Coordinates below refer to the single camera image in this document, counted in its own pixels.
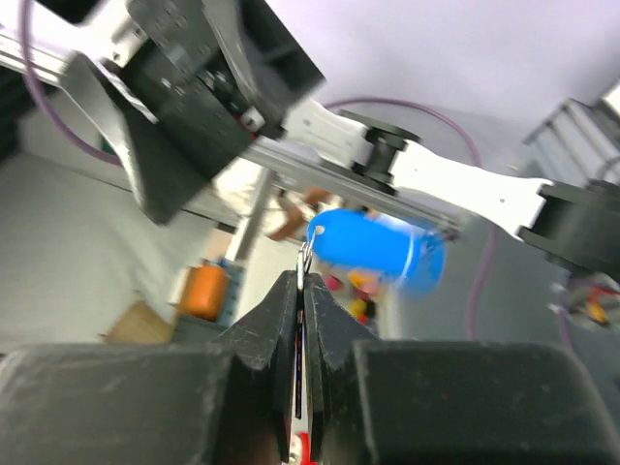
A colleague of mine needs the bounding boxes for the blue key tag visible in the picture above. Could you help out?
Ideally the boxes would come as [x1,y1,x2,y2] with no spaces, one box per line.
[307,209,447,295]

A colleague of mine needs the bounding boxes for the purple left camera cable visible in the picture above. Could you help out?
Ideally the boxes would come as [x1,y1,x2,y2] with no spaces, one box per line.
[18,0,500,340]

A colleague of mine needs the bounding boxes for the silver key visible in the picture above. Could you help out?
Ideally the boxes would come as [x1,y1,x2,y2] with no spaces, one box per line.
[294,237,315,422]

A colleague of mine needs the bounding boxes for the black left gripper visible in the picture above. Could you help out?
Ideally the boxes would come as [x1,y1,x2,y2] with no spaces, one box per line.
[60,1,324,225]

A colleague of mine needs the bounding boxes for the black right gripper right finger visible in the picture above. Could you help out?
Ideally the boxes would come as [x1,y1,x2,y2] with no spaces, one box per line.
[304,274,619,464]

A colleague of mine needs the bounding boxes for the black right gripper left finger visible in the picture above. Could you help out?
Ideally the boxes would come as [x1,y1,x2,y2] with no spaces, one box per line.
[1,271,297,464]

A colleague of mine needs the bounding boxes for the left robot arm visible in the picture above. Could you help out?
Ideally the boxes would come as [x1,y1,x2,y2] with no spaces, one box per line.
[60,1,619,279]

